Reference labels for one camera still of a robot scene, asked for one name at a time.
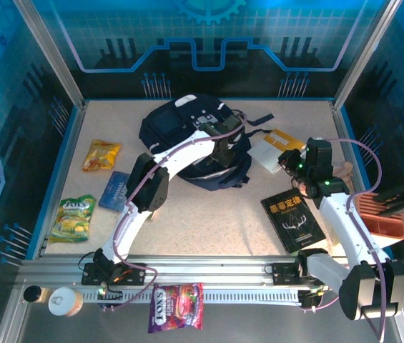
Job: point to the yellow orange snack bag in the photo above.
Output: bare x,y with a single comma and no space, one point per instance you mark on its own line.
101,155

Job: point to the purple Fox's berries candy bag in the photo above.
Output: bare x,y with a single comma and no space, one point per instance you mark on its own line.
174,307

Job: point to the terracotta white knife block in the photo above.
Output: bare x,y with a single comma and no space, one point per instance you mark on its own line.
387,227

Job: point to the white orange notebook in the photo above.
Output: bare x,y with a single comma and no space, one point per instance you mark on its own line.
266,150

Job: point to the aluminium front rail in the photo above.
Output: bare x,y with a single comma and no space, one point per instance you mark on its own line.
205,268

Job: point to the blue Animal Farm book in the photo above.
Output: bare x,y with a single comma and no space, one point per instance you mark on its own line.
114,193

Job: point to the navy blue backpack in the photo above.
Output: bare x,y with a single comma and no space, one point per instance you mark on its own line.
162,125

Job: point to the black book with antlers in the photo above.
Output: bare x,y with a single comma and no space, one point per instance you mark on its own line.
291,221

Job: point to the brown bottle black cap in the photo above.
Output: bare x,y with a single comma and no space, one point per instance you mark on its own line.
31,293

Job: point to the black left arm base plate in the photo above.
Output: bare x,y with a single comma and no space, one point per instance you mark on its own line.
135,280

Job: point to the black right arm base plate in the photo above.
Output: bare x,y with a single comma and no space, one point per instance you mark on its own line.
282,273

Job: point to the small pink object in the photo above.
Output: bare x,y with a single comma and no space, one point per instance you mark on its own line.
307,191

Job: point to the green Fox's candy bag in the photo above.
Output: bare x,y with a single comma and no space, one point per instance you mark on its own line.
71,221

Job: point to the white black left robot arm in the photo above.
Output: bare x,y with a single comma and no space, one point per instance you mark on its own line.
183,153

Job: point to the aluminium frame post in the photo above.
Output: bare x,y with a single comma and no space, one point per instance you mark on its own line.
364,53
51,53

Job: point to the aluminium side rail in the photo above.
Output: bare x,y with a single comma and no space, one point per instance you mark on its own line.
340,125
62,178

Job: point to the small wooden figure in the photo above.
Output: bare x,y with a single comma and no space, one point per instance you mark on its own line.
344,169

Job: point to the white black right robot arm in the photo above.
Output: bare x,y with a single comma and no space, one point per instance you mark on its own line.
348,228

